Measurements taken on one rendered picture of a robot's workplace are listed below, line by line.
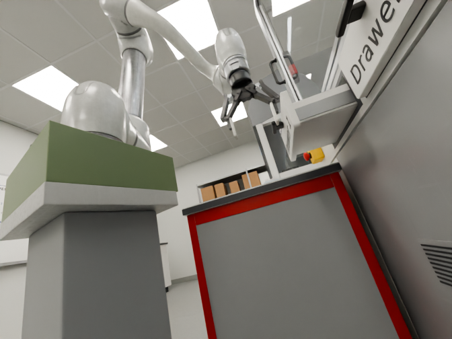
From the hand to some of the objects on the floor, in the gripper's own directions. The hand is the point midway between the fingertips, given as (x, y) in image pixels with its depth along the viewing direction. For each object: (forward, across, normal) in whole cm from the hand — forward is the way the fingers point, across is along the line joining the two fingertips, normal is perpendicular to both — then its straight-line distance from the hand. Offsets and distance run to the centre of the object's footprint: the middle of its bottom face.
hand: (255, 127), depth 65 cm
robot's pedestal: (+91, -43, -18) cm, 102 cm away
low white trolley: (+91, -7, +44) cm, 102 cm away
